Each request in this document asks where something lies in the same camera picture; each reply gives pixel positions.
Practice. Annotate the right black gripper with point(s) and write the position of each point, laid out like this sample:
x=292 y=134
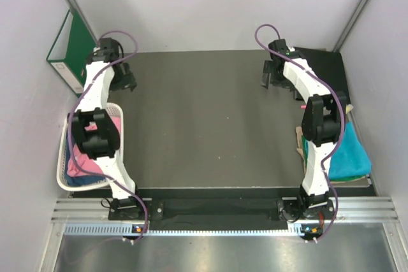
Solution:
x=267 y=70

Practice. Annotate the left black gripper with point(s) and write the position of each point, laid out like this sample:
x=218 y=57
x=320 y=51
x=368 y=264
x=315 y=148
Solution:
x=127 y=80

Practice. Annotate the pink towel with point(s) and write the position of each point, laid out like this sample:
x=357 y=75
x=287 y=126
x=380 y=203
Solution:
x=83 y=160

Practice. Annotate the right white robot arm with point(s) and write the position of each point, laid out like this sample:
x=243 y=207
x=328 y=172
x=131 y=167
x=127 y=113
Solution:
x=323 y=121

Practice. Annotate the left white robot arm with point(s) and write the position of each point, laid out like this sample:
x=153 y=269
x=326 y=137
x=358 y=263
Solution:
x=94 y=141

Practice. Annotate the white perforated plastic basket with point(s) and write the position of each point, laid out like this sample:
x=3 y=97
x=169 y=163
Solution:
x=113 y=110

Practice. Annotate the green lever arch binder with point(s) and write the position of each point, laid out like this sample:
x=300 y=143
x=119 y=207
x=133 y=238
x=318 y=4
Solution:
x=69 y=50

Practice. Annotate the green folded towel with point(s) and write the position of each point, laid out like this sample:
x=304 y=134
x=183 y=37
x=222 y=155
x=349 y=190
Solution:
x=348 y=179

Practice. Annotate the dark blue towel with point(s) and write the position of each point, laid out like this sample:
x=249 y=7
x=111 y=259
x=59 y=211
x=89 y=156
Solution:
x=78 y=182

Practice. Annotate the turquoise folded towel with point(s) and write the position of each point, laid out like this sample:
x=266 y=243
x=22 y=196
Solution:
x=351 y=158

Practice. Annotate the grey slotted cable duct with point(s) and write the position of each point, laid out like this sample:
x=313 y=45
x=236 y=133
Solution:
x=134 y=230

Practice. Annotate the aluminium extrusion rail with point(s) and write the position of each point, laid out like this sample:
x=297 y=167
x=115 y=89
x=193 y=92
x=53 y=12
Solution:
x=351 y=209

